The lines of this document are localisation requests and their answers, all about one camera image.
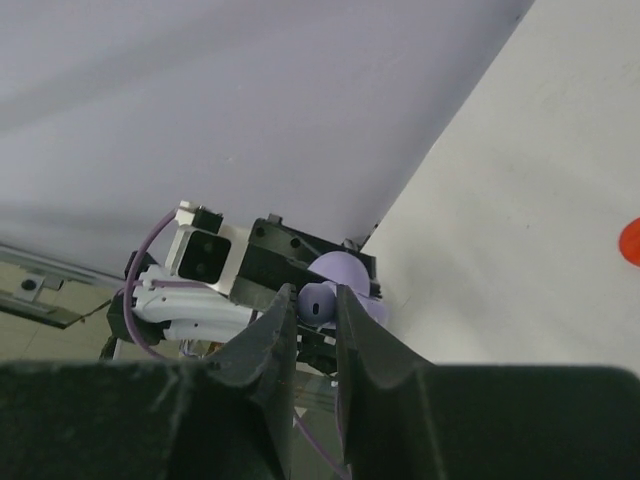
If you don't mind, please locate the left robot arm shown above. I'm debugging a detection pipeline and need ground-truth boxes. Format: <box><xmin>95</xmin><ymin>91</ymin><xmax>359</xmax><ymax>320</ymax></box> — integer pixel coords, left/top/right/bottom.
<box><xmin>107</xmin><ymin>207</ymin><xmax>388</xmax><ymax>375</ymax></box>

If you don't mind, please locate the purple charging case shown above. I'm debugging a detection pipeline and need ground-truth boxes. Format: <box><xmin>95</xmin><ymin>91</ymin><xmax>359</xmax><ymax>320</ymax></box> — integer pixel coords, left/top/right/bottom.
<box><xmin>308</xmin><ymin>251</ymin><xmax>389</xmax><ymax>327</ymax></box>

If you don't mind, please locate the red charging case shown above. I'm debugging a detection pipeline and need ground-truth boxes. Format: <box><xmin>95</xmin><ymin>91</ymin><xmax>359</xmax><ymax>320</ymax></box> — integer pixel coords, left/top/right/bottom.
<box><xmin>618</xmin><ymin>218</ymin><xmax>640</xmax><ymax>267</ymax></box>

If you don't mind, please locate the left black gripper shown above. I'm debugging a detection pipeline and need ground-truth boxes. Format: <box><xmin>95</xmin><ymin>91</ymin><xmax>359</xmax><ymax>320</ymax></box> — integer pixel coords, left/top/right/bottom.
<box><xmin>234</xmin><ymin>216</ymin><xmax>382</xmax><ymax>305</ymax></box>

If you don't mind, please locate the purple earbud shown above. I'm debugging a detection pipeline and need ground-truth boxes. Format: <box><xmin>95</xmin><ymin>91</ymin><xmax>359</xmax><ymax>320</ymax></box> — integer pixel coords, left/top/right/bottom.
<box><xmin>297</xmin><ymin>282</ymin><xmax>337</xmax><ymax>329</ymax></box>

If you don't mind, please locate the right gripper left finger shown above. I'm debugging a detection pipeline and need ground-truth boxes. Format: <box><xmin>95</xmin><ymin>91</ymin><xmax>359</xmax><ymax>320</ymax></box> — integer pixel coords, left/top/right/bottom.
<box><xmin>1</xmin><ymin>285</ymin><xmax>297</xmax><ymax>479</ymax></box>

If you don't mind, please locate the aluminium mounting rail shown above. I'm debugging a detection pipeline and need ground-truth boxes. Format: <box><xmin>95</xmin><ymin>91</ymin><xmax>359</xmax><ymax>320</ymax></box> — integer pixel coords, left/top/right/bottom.
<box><xmin>0</xmin><ymin>242</ymin><xmax>126</xmax><ymax>331</ymax></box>

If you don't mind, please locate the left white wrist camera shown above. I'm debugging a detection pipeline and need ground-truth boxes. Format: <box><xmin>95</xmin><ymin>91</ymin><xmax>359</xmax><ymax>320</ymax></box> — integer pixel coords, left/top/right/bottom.
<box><xmin>165</xmin><ymin>201</ymin><xmax>251</xmax><ymax>297</ymax></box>

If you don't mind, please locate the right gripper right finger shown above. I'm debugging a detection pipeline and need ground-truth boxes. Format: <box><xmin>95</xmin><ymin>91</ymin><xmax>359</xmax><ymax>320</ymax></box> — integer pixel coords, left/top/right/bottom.
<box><xmin>337</xmin><ymin>286</ymin><xmax>639</xmax><ymax>479</ymax></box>

